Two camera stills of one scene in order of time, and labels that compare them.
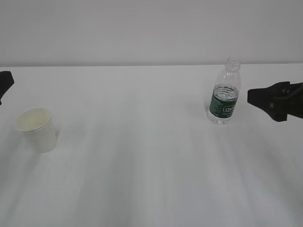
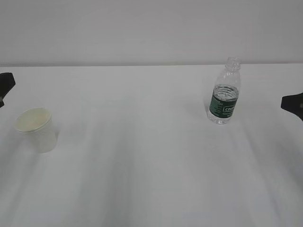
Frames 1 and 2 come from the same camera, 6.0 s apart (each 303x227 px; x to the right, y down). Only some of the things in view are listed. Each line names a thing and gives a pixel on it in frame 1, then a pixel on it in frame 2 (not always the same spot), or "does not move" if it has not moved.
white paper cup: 38,122 does not move
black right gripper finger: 278,105 → 293,104
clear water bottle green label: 226,91 does not move
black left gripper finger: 6,81 does not move
